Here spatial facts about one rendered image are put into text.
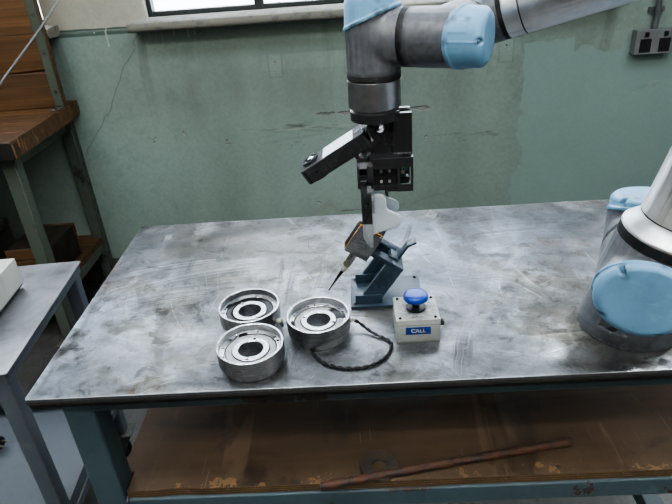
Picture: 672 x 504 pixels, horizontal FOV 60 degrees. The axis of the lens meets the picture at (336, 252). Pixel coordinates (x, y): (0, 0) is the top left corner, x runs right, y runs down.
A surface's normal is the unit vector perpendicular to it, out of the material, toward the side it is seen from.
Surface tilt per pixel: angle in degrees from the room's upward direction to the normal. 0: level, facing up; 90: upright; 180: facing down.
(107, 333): 0
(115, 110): 90
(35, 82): 90
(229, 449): 0
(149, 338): 0
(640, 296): 97
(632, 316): 97
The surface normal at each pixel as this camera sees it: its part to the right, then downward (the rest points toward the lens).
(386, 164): -0.03, 0.48
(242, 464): -0.07, -0.88
